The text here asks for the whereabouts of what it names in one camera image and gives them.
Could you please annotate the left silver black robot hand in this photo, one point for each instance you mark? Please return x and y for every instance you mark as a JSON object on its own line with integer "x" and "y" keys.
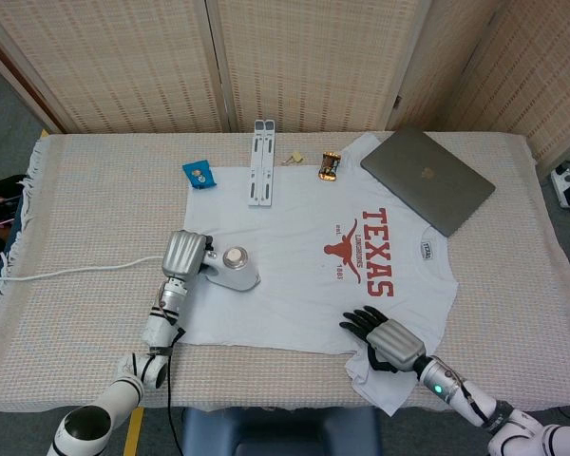
{"x": 183, "y": 254}

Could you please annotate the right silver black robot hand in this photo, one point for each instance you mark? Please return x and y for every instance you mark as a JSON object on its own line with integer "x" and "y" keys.
{"x": 394, "y": 344}

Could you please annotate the white handheld steam iron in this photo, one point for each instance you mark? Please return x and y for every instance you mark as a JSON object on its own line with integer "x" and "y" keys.
{"x": 237, "y": 275}

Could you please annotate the white Texas print T-shirt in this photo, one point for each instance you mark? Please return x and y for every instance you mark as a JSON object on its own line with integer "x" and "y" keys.
{"x": 290, "y": 309}

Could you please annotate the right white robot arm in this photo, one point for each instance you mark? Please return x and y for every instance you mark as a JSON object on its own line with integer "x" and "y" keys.
{"x": 456, "y": 392}

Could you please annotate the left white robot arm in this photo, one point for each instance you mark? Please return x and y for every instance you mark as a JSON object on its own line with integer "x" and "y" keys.
{"x": 159, "y": 328}

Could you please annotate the blue snack packet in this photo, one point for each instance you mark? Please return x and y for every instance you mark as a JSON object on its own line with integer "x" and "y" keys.
{"x": 198, "y": 175}

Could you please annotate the beige woven fringed tablecloth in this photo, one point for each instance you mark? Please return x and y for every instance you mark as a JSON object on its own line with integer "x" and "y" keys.
{"x": 100, "y": 199}

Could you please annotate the white folding laptop stand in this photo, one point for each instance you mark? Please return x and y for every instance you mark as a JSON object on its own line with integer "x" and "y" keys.
{"x": 262, "y": 166}

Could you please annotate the gold binder clip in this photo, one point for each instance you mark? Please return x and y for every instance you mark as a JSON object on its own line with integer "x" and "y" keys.
{"x": 294, "y": 157}

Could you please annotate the dark blue padded chair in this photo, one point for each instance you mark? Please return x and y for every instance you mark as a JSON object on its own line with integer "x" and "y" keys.
{"x": 275, "y": 432}

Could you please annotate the grey closed laptop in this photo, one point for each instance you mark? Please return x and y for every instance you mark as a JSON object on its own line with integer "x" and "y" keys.
{"x": 423, "y": 180}

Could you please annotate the brown shiny snack wrapper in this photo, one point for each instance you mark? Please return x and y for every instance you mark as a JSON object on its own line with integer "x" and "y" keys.
{"x": 329, "y": 167}

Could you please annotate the woven folding screen panel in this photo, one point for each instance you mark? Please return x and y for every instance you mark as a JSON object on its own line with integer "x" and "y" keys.
{"x": 100, "y": 62}
{"x": 313, "y": 62}
{"x": 537, "y": 71}

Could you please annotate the white power strip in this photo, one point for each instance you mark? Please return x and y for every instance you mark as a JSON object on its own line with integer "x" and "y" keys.
{"x": 564, "y": 183}

